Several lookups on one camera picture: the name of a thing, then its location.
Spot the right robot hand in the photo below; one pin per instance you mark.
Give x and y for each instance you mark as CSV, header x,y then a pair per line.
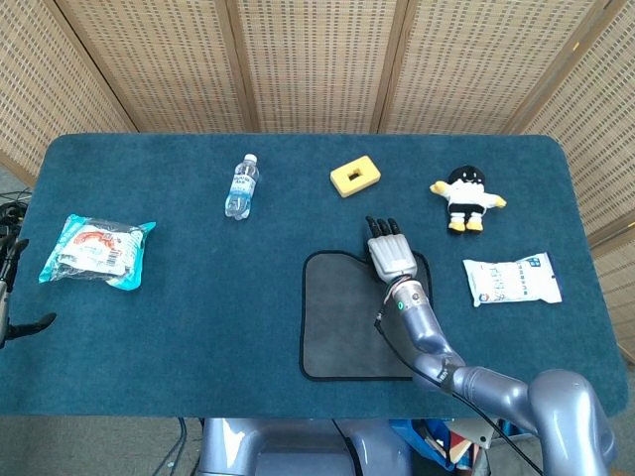
x,y
394,253

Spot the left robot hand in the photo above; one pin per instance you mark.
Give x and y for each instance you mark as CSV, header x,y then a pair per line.
x,y
12,258

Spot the grey cloth mat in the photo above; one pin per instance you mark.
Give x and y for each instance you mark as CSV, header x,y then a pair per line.
x,y
337,317

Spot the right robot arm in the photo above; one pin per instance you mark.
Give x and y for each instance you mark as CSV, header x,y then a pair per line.
x,y
496,387

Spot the teal snack bag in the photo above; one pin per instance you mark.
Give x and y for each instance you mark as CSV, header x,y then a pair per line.
x,y
94,250

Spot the yellow sponge block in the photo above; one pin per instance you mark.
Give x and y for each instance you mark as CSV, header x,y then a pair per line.
x,y
367,173

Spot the black white plush toy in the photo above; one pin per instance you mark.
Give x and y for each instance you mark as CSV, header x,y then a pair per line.
x,y
466,198

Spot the white tissue packet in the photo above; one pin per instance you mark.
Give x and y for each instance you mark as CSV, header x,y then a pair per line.
x,y
511,280

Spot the clear plastic water bottle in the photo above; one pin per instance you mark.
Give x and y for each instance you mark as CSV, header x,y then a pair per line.
x,y
242,186

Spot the blue bag with books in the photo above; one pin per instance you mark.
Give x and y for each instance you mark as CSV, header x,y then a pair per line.
x,y
436,441

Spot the blue table cover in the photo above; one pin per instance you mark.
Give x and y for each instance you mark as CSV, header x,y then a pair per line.
x,y
198,322

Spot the woven wooden folding screen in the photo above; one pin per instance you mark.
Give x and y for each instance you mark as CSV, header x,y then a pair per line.
x,y
317,64

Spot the grey robot torso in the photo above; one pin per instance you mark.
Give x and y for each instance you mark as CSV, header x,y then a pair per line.
x,y
278,446

